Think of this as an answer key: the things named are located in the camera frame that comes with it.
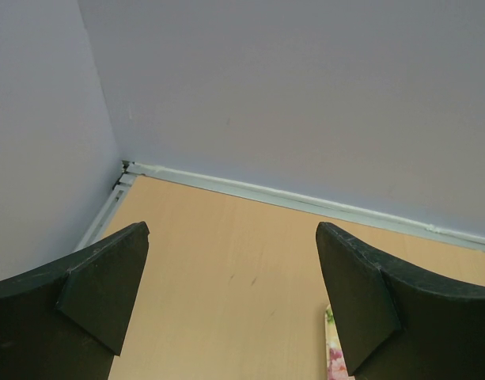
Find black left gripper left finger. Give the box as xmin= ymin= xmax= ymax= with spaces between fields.
xmin=0 ymin=222 xmax=150 ymax=379

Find aluminium back rail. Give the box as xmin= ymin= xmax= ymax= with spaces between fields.
xmin=123 ymin=161 xmax=485 ymax=252

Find aluminium rail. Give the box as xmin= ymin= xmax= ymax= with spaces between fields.
xmin=123 ymin=161 xmax=485 ymax=252
xmin=74 ymin=173 xmax=136 ymax=252

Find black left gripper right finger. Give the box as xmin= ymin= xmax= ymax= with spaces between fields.
xmin=316 ymin=222 xmax=485 ymax=379

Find floral serving tray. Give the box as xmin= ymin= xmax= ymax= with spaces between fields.
xmin=324 ymin=305 xmax=351 ymax=380

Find aluminium left side rail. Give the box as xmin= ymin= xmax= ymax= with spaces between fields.
xmin=74 ymin=173 xmax=136 ymax=252

